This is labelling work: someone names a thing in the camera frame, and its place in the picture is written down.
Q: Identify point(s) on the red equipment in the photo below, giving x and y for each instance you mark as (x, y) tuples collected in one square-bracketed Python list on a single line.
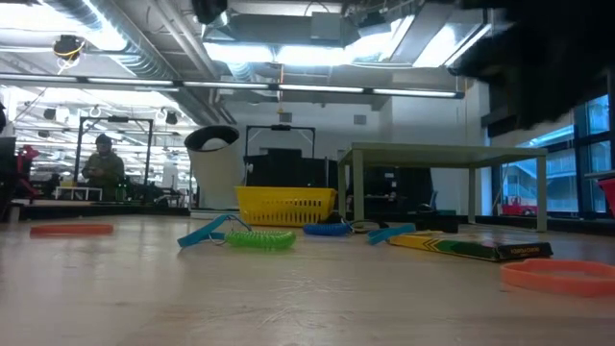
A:
[(26, 156)]

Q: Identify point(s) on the square wall vent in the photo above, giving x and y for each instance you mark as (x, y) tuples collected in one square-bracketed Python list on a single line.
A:
[(359, 119), (285, 116)]

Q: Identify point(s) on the white table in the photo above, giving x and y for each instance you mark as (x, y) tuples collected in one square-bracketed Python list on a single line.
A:
[(74, 192)]

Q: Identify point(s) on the red object beyond window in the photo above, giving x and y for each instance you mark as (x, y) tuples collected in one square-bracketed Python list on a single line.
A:
[(519, 210)]

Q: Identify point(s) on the blue silicone wristband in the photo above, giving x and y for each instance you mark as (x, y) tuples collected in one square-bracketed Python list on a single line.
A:
[(389, 234), (202, 235)]

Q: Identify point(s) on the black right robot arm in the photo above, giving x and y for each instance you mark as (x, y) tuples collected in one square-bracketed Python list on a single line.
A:
[(552, 43)]

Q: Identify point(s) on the person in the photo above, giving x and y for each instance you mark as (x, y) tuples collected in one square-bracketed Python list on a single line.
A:
[(103, 165)]

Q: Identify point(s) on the grey ceiling box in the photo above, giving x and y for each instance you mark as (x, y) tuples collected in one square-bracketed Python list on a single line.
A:
[(327, 25)]

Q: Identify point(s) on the yellow plastic basket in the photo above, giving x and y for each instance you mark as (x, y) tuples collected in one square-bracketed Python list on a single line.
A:
[(286, 206)]

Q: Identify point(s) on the black ceiling speaker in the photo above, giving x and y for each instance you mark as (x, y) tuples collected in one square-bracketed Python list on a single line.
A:
[(171, 116), (49, 114)]

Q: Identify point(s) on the orange silicone wristband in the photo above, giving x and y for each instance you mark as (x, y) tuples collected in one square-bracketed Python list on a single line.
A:
[(72, 229), (528, 283)]

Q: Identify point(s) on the Crayola crayon box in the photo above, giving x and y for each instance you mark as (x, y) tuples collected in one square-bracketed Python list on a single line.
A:
[(523, 251)]

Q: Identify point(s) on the black cabinet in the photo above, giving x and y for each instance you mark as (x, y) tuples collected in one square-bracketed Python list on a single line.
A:
[(399, 185), (288, 170)]

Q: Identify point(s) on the long ceiling light bar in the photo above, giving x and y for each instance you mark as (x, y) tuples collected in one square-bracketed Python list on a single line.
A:
[(317, 88)]

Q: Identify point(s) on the green perforated metal shelf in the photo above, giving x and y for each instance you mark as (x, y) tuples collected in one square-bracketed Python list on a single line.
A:
[(442, 155)]

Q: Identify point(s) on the long ribbed silver duct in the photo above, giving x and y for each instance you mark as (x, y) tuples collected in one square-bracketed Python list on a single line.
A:
[(96, 24)]

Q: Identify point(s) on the black metal frame stand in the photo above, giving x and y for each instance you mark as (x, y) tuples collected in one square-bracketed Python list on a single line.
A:
[(281, 127), (117, 118)]

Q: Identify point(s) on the red plastic basket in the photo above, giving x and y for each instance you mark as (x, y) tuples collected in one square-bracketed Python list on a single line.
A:
[(609, 194)]

